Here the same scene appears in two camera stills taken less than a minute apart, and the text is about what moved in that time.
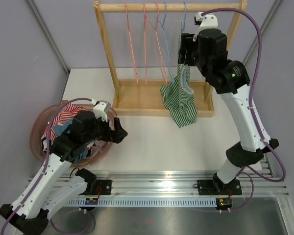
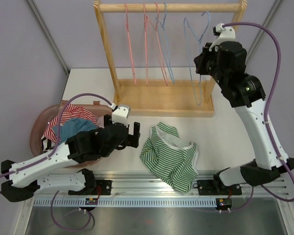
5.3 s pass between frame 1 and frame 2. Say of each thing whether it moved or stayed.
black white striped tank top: stayed
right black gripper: moved
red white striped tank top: stayed
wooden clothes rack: stayed
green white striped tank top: moved
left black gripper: moved
